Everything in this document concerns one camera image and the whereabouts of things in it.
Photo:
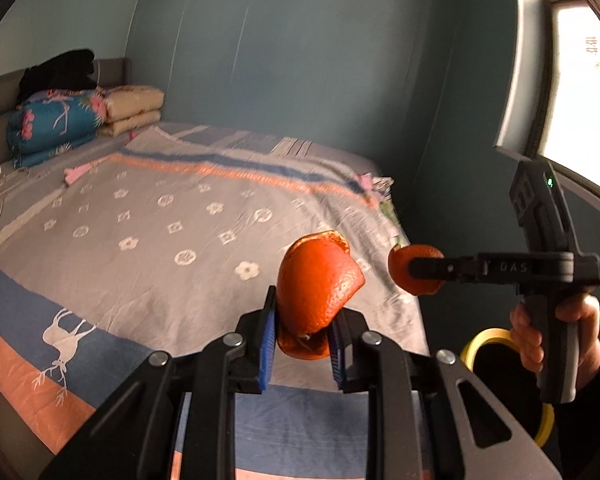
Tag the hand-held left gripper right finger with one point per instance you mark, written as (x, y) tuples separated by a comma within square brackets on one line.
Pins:
[(336, 355)]

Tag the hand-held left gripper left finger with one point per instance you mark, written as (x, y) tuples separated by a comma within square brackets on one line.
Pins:
[(266, 345)]

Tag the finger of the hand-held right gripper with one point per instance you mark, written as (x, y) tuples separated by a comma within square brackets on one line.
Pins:
[(445, 269)]

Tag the small orange peel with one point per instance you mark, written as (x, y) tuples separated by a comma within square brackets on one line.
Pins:
[(400, 270)]

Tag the large orange peel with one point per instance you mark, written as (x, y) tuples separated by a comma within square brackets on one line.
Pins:
[(320, 285)]

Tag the black trash can yellow rim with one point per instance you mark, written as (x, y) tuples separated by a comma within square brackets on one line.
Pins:
[(480, 340)]

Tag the person's right forearm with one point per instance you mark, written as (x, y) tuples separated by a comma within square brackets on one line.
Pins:
[(595, 410)]

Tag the person's right hand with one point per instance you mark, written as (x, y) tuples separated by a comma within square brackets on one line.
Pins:
[(522, 340)]

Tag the printed cartoon cloth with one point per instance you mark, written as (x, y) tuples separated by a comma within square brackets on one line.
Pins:
[(387, 205)]

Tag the pink folded cloth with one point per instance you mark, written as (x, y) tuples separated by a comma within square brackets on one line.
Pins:
[(366, 181)]

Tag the window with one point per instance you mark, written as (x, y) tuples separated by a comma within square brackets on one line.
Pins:
[(580, 85)]

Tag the grey patterned bedspread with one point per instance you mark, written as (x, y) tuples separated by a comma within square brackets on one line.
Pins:
[(155, 210)]

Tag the striped bed sheet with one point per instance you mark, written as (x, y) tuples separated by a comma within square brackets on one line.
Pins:
[(300, 147)]

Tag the pink tassel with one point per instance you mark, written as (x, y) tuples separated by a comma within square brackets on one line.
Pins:
[(77, 172)]

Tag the beige folded quilt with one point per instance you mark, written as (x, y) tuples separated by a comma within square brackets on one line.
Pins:
[(132, 107)]

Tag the blue floral quilt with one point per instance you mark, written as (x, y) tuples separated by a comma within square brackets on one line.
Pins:
[(55, 120)]

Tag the black clothing pile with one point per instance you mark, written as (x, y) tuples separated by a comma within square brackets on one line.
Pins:
[(57, 72)]

